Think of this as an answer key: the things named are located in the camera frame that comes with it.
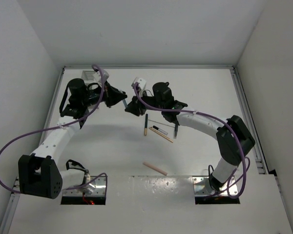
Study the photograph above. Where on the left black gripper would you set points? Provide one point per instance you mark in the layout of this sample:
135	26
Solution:
112	94

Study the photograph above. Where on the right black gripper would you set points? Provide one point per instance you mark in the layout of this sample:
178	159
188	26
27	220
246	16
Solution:
136	107

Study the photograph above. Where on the black double ended concealer stick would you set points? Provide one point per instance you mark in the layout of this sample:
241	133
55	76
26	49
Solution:
175	131

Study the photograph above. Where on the pink makeup stick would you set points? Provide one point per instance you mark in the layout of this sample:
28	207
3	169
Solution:
155	168

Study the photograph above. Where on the white capped makeup pencil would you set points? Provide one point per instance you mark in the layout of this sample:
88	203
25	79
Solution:
124	100

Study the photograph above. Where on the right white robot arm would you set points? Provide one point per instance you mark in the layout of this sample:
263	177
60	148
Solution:
233	137

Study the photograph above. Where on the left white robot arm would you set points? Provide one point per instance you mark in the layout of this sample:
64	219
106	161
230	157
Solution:
39	174

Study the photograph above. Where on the gold makeup pencil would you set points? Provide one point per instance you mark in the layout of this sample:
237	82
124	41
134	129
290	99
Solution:
160	134

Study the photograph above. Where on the dark green gold mascara tube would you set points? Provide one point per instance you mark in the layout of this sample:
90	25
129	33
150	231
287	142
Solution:
146	124

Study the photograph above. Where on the thin clear silver stick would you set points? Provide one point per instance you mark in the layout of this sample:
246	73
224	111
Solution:
172	126

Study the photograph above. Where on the black white eyeliner pen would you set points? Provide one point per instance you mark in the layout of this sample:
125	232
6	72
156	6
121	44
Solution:
160	130

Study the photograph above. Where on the white slotted organizer box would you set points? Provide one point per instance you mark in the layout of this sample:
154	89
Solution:
89	76

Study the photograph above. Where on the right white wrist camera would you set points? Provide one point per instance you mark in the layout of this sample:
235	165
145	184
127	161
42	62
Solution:
139	84

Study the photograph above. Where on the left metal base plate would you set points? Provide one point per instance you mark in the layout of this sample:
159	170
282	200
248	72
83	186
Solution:
94	189

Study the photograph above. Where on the metal base plate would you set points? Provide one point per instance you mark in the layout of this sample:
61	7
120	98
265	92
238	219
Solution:
94	189
202	188

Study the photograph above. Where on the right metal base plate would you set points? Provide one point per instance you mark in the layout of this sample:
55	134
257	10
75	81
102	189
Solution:
202	188

